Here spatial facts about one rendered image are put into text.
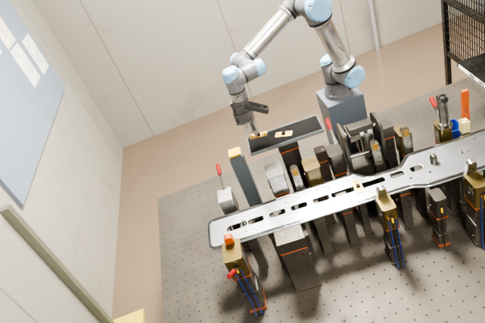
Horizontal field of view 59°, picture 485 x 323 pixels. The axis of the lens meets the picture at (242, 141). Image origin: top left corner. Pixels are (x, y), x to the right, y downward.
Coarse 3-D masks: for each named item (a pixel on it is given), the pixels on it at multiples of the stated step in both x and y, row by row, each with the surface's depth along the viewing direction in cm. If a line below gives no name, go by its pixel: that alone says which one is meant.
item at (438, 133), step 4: (436, 124) 199; (436, 128) 199; (448, 128) 195; (436, 132) 201; (440, 132) 196; (444, 132) 196; (448, 132) 196; (452, 132) 197; (436, 136) 202; (440, 136) 198; (444, 136) 197; (448, 136) 198; (452, 136) 198; (436, 140) 204; (440, 140) 199; (444, 140) 199; (448, 140) 199
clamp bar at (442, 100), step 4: (436, 96) 189; (440, 96) 189; (444, 96) 188; (440, 100) 190; (444, 100) 186; (440, 104) 189; (444, 104) 190; (440, 108) 190; (444, 108) 191; (440, 112) 191; (444, 112) 192; (448, 112) 191; (440, 116) 192; (444, 116) 193; (448, 116) 192; (440, 120) 194; (448, 120) 193; (448, 124) 194; (444, 128) 195
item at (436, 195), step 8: (432, 192) 177; (440, 192) 175; (432, 200) 175; (440, 200) 172; (432, 208) 179; (440, 208) 175; (432, 216) 185; (440, 216) 177; (440, 224) 181; (440, 232) 184; (440, 240) 186; (448, 240) 187
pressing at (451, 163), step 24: (456, 144) 192; (480, 144) 188; (408, 168) 190; (432, 168) 185; (456, 168) 181; (480, 168) 178; (312, 192) 197; (240, 216) 199; (264, 216) 194; (288, 216) 190; (312, 216) 186; (216, 240) 192; (240, 240) 188
